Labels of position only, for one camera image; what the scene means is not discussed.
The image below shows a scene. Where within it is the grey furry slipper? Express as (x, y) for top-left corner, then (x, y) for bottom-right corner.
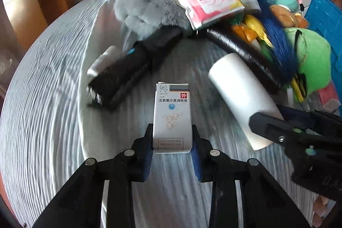
(114, 0), (192, 40)

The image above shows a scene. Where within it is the white eye drop box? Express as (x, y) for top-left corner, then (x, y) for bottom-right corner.
(152, 82), (192, 154)

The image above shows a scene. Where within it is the dark blue fuzzy item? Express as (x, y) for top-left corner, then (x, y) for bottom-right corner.
(257, 0), (298, 82)

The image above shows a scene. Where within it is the blue plastic storage bin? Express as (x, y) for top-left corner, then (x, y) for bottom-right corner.
(305, 0), (341, 87)

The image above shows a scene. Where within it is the green cloth plush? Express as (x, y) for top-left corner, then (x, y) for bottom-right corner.
(285, 27), (331, 102)

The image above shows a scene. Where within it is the person's right hand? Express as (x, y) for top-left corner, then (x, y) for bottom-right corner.
(312, 195), (329, 227)

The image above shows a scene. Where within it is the white paper roll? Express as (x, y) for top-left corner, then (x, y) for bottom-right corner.
(208, 53), (283, 150)

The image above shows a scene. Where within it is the brown bear plush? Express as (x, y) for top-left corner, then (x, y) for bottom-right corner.
(270, 5), (309, 29)

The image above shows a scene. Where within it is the pink tissue pack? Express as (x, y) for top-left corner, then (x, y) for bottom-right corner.
(318, 80), (341, 112)

